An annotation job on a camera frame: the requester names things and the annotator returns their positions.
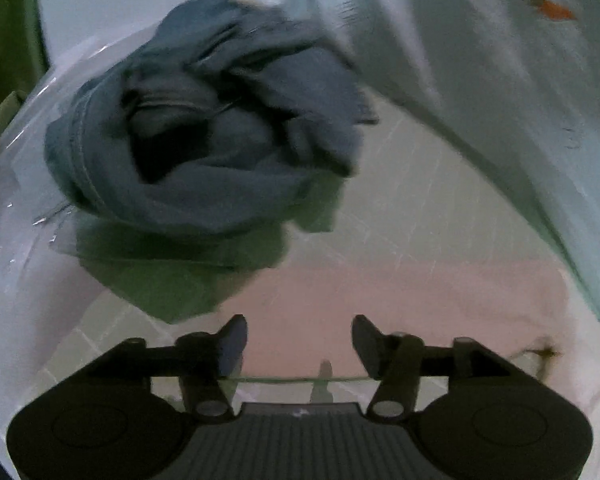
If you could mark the pink beige garment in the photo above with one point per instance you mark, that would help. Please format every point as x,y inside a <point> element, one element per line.
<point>300,316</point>

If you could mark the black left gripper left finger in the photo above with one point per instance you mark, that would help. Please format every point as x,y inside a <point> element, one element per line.
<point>207,359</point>

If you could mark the light blue carrot-print fabric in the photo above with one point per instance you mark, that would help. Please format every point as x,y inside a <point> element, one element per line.
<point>514,85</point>

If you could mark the clear plastic storage bag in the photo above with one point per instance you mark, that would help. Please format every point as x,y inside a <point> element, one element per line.
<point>44,294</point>

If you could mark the dark blue denim garment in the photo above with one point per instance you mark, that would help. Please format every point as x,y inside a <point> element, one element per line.
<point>223,121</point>

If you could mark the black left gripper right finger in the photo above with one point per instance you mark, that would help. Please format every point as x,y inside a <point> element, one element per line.
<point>394,361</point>

